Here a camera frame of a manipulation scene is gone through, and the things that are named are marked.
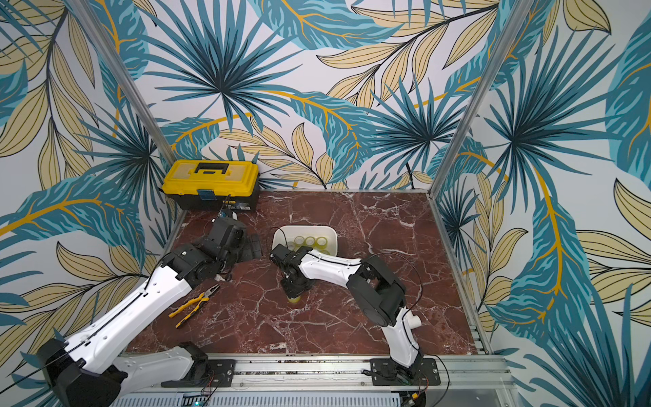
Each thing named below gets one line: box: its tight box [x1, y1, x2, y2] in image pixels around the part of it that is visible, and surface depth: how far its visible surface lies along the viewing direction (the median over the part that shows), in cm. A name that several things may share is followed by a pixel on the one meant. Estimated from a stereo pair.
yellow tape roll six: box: [303, 235, 318, 249], surface depth 103 cm
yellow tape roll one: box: [315, 236, 329, 251], surface depth 103 cm
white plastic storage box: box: [272, 225, 339, 257], surface depth 102 cm
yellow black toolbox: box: [161, 159, 261, 212], surface depth 103 cm
